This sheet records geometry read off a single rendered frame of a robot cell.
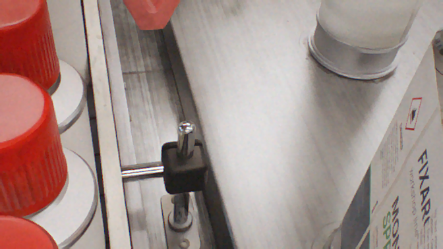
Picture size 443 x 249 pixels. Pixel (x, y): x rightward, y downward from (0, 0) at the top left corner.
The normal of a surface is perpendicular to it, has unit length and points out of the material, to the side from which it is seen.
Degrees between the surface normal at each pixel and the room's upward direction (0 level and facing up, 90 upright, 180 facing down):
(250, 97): 0
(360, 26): 93
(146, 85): 0
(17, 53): 90
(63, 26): 90
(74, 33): 90
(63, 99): 42
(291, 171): 0
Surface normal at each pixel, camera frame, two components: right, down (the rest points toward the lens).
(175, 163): 0.09, -0.66
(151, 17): 0.20, 0.85
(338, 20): -0.77, 0.45
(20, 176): 0.53, 0.66
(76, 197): 0.72, -0.41
